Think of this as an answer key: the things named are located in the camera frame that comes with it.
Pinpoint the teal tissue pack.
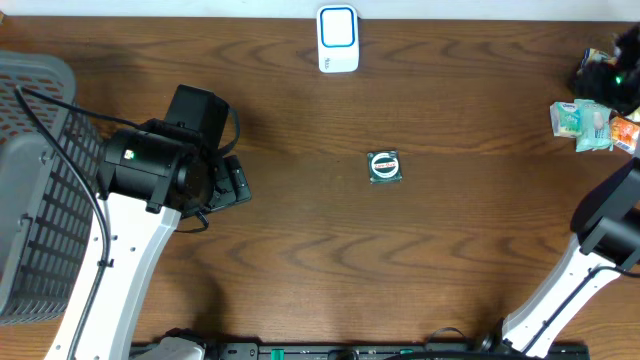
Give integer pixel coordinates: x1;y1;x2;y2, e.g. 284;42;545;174
550;102;581;138

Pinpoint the grey plastic shopping basket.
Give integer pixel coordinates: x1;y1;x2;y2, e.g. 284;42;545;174
1;50;102;325

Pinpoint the teal snack pack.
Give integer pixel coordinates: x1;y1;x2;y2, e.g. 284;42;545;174
575;99;613;152

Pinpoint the dark green round-logo box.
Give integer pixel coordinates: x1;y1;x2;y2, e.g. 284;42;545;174
367;150;403;184

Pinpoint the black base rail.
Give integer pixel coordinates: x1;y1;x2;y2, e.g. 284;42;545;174
130;340;591;360

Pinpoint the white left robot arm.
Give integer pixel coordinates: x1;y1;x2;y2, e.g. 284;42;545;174
46;85;251;359

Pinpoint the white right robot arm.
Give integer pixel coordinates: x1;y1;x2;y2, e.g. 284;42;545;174
473;26;639;359

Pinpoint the large yellow snack bag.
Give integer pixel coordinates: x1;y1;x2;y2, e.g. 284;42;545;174
571;49;639;123

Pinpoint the orange tissue pack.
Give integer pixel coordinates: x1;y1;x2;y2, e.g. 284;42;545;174
610;116;639;154

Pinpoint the white barcode scanner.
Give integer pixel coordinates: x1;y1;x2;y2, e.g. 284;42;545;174
316;4;360;73

